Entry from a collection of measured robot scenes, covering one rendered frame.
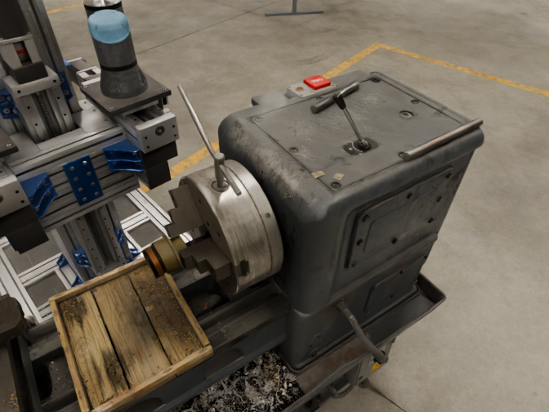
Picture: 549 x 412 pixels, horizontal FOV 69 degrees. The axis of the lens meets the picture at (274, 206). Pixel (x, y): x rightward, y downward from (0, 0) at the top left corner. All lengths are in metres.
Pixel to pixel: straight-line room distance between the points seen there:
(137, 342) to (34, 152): 0.69
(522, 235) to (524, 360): 0.88
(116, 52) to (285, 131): 0.62
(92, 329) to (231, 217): 0.49
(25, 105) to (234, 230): 0.84
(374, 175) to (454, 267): 1.67
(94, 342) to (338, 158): 0.74
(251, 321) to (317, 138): 0.50
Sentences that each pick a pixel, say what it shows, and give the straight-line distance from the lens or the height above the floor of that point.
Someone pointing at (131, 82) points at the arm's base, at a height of 1.21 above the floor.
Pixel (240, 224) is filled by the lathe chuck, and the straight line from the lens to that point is 0.86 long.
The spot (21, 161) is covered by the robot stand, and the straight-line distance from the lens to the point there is 1.43.
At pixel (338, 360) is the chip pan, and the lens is 1.43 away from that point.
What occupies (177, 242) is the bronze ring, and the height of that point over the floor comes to 1.11.
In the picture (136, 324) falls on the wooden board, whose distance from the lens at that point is 1.12.
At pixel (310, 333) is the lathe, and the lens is 1.25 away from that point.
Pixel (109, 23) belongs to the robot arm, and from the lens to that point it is 1.39.
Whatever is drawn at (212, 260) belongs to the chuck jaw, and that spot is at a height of 1.12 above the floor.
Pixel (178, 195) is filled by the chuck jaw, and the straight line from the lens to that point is 0.96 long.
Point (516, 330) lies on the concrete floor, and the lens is 2.43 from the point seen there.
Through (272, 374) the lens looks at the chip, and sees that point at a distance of 1.34.
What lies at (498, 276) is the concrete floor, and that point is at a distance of 2.61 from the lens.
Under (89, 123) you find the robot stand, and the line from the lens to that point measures 1.52.
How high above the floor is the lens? 1.81
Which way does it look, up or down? 43 degrees down
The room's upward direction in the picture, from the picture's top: 1 degrees clockwise
